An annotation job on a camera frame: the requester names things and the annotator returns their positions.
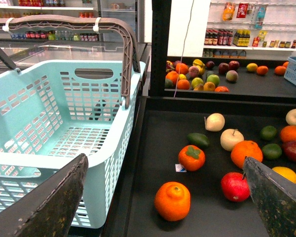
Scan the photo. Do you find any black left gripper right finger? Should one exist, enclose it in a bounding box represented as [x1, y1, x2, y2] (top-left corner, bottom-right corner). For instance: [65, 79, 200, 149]
[243, 157, 296, 237]

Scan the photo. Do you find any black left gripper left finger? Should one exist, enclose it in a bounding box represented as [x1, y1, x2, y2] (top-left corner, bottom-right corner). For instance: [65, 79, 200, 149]
[0, 154, 88, 237]

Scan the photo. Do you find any yellow lemon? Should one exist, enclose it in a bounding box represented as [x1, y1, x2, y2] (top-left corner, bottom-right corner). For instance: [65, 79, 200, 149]
[272, 166, 296, 184]

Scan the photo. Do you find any light teal shopping basket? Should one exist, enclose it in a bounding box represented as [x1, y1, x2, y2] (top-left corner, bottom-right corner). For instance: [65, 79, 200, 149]
[0, 60, 146, 229]

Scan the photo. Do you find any grey-brown basket handle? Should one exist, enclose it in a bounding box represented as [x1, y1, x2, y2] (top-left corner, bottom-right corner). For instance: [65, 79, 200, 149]
[0, 14, 140, 109]

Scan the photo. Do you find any pile of fruit far shelf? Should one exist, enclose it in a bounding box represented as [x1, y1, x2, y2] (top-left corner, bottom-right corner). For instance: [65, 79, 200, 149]
[164, 59, 291, 96]

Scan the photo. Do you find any red apple near front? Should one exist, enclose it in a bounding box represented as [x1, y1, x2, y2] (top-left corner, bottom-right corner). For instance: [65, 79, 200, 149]
[221, 172, 250, 202]

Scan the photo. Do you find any green lime lower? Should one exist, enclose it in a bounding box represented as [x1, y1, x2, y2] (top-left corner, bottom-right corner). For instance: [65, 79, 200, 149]
[261, 143, 282, 160]

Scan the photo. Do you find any green lime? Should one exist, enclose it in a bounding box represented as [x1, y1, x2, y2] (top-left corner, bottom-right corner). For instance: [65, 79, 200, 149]
[259, 125, 277, 141]
[261, 143, 282, 160]

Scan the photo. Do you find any red yellow apple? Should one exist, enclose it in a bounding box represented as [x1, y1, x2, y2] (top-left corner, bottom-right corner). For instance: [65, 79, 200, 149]
[282, 141, 296, 163]

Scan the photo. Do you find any large round orange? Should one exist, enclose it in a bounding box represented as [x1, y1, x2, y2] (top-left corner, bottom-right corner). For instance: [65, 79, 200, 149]
[230, 140, 263, 169]

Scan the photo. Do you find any small orange tangerine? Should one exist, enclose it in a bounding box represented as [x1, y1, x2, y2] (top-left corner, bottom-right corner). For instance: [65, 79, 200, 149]
[280, 125, 296, 143]

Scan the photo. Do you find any green lime upper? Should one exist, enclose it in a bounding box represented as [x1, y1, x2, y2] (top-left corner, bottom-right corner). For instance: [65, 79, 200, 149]
[259, 125, 277, 141]

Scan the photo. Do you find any white pear with stem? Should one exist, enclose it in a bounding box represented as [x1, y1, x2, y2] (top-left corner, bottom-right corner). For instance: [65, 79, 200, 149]
[220, 128, 244, 152]

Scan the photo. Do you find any orange persimmon with green calyx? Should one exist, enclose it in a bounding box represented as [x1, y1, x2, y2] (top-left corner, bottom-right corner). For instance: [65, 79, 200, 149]
[178, 145, 206, 171]

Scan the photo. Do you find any dark green avocado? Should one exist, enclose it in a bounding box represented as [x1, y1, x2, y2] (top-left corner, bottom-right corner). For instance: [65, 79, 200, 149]
[186, 133, 210, 149]

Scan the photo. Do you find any white onion-shaped fruit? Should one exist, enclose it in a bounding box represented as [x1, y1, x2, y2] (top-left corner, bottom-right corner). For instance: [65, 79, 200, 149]
[204, 113, 225, 132]

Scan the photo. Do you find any white price tag card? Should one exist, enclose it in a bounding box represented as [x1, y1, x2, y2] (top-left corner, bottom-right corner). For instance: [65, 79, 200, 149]
[175, 163, 187, 172]

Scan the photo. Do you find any bumpy orange with knob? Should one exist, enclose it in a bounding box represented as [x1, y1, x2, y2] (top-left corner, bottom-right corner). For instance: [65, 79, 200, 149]
[154, 182, 191, 222]

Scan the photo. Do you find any glass-top freezer chest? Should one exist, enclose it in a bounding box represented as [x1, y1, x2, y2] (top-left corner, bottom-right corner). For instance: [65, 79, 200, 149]
[0, 40, 151, 79]

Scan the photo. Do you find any dark sauce bottles row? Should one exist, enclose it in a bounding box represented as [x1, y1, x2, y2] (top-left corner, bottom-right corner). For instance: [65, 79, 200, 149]
[204, 28, 251, 47]

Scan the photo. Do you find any black shelf frame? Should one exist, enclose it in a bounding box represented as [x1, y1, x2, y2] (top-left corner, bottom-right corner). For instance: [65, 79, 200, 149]
[103, 0, 296, 237]

